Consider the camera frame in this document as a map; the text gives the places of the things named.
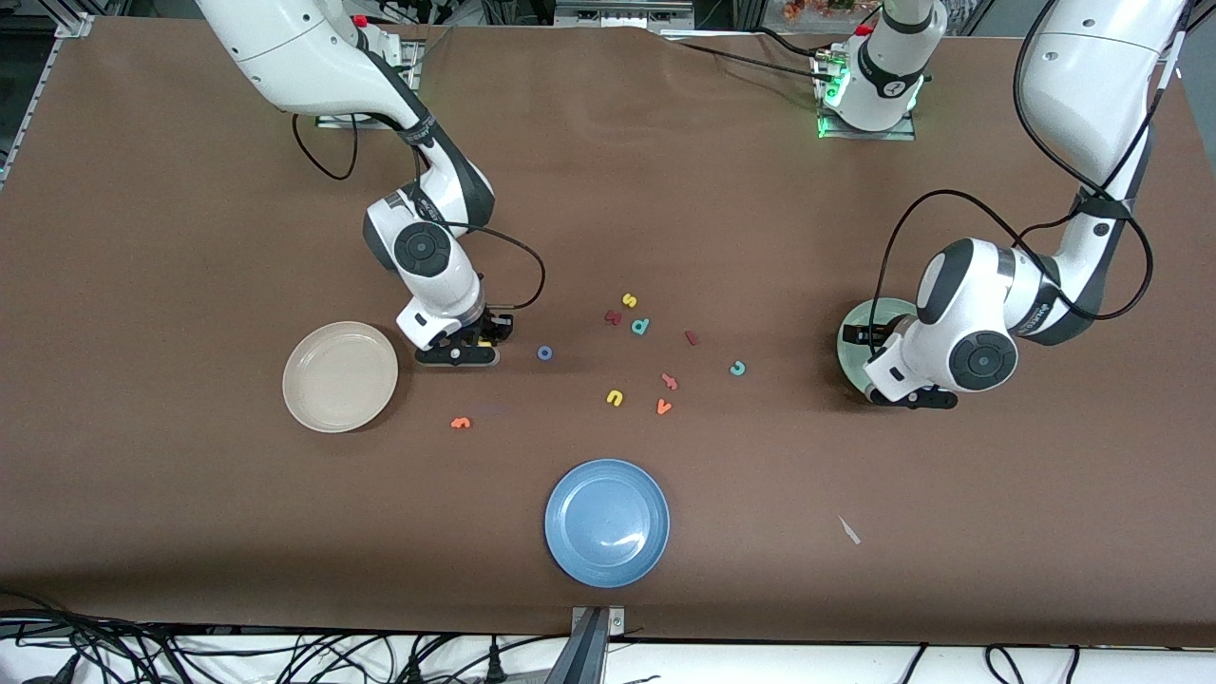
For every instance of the small grey tape scrap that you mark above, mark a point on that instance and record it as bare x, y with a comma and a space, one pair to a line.
849, 530

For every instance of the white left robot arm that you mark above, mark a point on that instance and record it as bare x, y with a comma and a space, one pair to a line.
1092, 85

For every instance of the grey metal camera mount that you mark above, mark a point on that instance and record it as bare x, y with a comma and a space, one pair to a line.
594, 655

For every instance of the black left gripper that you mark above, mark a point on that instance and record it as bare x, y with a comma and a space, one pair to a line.
875, 336

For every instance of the green plate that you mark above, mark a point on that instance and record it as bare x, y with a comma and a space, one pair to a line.
879, 309

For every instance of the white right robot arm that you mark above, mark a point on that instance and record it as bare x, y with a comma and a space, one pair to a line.
304, 47

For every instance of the black power plug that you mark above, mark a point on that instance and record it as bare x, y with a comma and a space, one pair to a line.
494, 665
413, 670

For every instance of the grey metal bracket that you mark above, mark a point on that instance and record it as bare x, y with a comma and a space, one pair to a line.
622, 11

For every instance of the blue plate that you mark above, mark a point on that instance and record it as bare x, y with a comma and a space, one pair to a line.
607, 523

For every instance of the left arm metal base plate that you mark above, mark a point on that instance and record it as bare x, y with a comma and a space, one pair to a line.
869, 135

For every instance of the brown table cover sheet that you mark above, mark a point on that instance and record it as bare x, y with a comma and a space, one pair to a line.
665, 190

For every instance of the beige brown plate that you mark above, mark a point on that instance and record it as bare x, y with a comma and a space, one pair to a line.
340, 377

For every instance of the aluminium frame profile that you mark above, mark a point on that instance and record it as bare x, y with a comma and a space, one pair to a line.
74, 19

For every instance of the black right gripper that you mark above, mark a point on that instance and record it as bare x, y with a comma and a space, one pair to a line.
489, 326

